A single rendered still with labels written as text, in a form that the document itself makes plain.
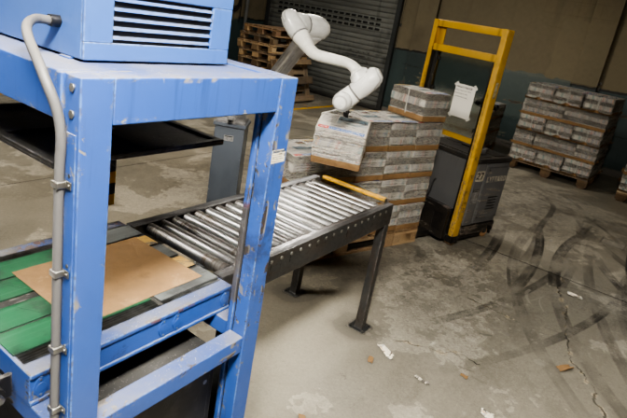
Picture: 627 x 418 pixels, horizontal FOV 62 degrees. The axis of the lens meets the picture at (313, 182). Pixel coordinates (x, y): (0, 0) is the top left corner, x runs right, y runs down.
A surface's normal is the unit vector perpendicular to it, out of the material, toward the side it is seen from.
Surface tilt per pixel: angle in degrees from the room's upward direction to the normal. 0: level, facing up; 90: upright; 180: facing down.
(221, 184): 90
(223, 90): 90
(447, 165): 90
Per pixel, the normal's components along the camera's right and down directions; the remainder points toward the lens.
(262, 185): -0.58, 0.16
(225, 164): -0.03, 0.31
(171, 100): 0.80, 0.31
